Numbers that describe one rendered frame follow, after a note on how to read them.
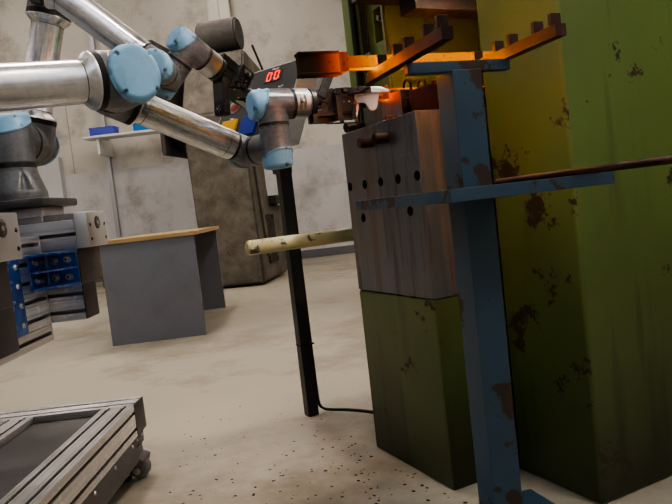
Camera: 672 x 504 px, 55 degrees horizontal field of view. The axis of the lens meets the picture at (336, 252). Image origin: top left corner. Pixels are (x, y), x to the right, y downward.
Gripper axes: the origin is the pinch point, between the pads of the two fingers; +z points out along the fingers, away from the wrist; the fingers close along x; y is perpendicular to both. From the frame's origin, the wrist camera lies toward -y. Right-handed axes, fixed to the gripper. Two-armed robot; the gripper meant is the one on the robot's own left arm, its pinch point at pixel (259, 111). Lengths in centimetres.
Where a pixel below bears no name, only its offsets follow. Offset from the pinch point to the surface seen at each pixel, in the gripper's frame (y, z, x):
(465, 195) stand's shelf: -57, -35, -97
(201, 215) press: 119, 258, 375
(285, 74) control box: 17.2, 5.2, -0.7
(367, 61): -26, -34, -71
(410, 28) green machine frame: 31, 15, -39
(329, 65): -29, -39, -67
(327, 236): -30.3, 29.2, -12.9
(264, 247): -40.5, 13.0, -4.0
